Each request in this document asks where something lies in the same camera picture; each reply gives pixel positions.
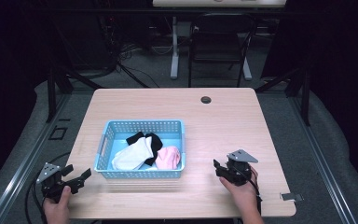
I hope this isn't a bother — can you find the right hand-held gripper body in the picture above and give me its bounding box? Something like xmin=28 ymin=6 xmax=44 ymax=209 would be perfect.
xmin=219 ymin=148 xmax=259 ymax=188

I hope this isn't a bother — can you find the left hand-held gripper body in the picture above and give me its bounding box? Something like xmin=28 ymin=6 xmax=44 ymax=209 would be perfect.
xmin=35 ymin=161 xmax=76 ymax=203

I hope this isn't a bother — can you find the blue plastic basket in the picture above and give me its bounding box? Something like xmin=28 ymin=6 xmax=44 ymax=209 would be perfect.
xmin=93 ymin=119 xmax=186 ymax=180

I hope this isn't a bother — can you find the pink sock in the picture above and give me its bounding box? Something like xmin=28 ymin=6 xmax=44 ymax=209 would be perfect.
xmin=154 ymin=146 xmax=182 ymax=171

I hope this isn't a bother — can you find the white sock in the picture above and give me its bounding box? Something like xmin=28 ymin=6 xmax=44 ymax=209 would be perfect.
xmin=111 ymin=135 xmax=155 ymax=172

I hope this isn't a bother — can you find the black sock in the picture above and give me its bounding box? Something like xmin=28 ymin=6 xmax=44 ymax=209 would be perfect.
xmin=125 ymin=131 xmax=164 ymax=167

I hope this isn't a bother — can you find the person's right hand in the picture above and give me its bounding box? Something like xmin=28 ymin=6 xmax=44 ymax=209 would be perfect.
xmin=218 ymin=165 xmax=263 ymax=216

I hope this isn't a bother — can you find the person's left hand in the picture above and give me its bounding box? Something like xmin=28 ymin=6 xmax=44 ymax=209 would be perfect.
xmin=42 ymin=185 xmax=73 ymax=224

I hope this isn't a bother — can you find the black metal stand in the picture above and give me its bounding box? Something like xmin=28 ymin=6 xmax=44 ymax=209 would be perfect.
xmin=255 ymin=65 xmax=311 ymax=127
xmin=45 ymin=66 xmax=104 ymax=123

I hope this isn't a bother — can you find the black folding chair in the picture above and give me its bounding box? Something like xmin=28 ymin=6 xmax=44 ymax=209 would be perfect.
xmin=187 ymin=12 xmax=258 ymax=89

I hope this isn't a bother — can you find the white desk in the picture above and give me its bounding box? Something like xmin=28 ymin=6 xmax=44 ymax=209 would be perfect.
xmin=152 ymin=0 xmax=288 ymax=81

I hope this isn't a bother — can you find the grey metal floor rail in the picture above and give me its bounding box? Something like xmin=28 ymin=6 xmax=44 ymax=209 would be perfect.
xmin=0 ymin=92 xmax=73 ymax=224
xmin=287 ymin=96 xmax=358 ymax=224

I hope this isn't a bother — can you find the grey metal bracket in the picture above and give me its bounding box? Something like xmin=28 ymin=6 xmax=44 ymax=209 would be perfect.
xmin=280 ymin=192 xmax=304 ymax=203

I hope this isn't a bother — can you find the bundle of floor cables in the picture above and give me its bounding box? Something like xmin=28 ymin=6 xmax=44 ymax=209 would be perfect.
xmin=115 ymin=40 xmax=175 ymax=89

